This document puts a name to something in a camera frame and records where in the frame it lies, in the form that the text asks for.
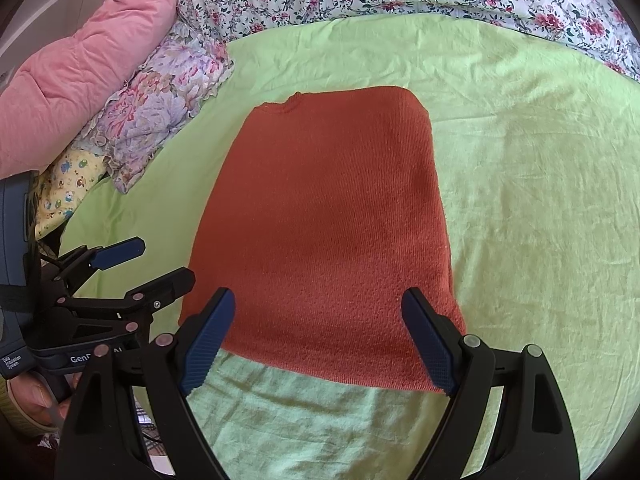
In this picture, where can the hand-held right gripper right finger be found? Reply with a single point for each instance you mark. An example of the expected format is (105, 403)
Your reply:
(430, 345)

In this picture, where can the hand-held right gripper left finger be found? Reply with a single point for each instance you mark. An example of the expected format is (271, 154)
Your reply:
(210, 345)

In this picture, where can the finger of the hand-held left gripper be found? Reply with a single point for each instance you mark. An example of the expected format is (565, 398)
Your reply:
(120, 254)
(165, 285)

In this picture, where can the orange knit sweater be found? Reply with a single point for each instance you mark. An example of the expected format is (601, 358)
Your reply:
(325, 235)

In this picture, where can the person's left hand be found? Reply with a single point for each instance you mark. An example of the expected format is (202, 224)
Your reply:
(35, 400)

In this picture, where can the yellow cartoon print cloth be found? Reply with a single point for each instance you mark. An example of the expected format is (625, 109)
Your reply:
(70, 180)

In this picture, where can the plaid cloth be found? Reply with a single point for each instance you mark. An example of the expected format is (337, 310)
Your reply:
(145, 420)

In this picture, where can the purple floral pillow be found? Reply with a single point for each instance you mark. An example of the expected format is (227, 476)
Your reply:
(155, 95)

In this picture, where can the light green bed sheet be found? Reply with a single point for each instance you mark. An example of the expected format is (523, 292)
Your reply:
(525, 210)

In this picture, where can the pink comforter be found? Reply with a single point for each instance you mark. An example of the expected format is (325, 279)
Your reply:
(90, 60)

